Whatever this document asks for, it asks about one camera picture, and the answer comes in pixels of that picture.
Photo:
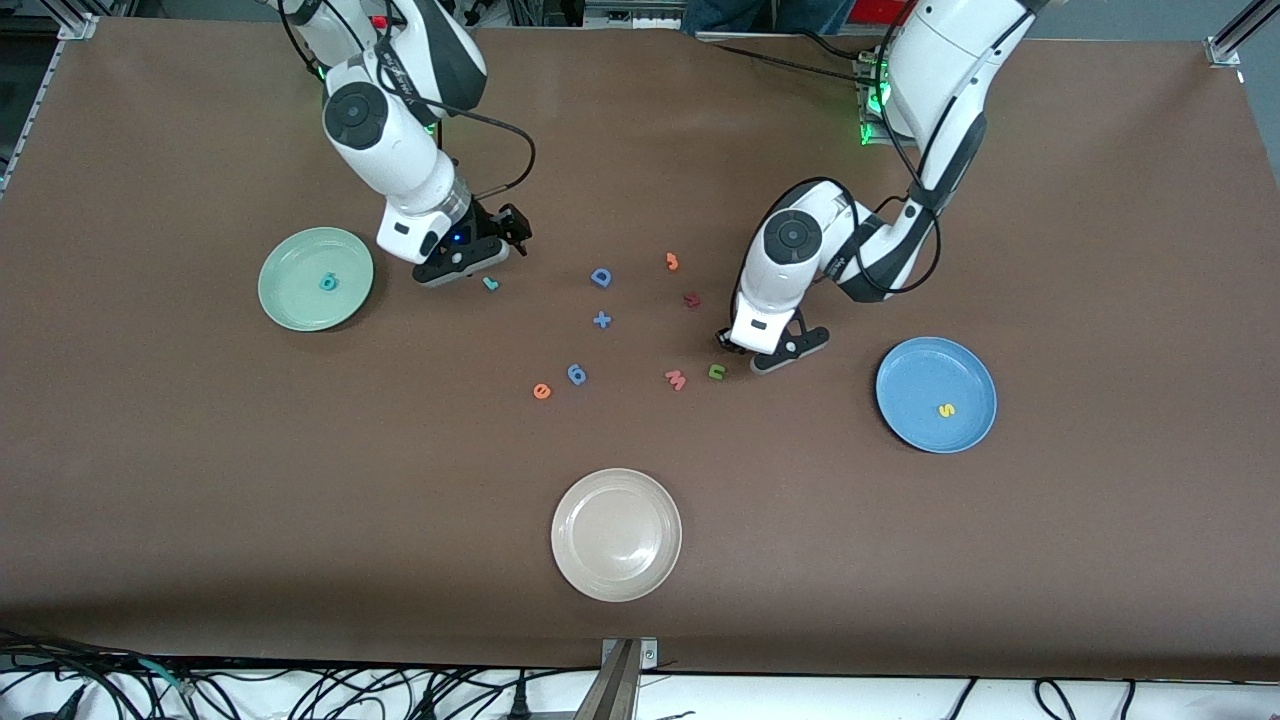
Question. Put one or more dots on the blue plate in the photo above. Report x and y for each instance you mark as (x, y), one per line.
(920, 380)

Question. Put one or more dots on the blue foam letter D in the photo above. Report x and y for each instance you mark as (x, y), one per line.
(598, 278)

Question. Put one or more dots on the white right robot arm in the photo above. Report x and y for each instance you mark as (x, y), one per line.
(355, 115)

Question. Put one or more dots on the pink foam letter w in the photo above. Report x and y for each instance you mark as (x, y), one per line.
(676, 381)

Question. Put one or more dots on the beige plate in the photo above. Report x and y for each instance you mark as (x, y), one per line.
(616, 535)

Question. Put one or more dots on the aluminium frame profile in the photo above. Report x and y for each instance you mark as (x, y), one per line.
(1222, 48)
(78, 22)

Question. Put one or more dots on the metal equipment box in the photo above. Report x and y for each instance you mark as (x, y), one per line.
(640, 12)

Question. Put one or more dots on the brown table cover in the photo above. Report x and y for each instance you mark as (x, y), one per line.
(300, 500)

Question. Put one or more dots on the red box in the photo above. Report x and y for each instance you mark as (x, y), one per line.
(872, 10)

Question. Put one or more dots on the blue foam number 6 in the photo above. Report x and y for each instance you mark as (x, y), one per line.
(576, 375)

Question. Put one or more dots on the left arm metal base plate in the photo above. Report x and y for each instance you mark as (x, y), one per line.
(868, 135)

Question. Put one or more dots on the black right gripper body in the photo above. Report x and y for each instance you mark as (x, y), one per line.
(491, 224)

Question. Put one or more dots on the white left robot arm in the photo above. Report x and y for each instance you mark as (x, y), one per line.
(793, 237)

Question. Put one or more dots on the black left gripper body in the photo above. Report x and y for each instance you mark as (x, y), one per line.
(727, 342)

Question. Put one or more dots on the metal table bracket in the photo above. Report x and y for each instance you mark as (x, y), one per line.
(625, 680)

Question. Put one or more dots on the green plate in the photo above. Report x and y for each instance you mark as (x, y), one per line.
(300, 300)

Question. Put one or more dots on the person in blue jeans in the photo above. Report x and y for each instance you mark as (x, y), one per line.
(760, 12)

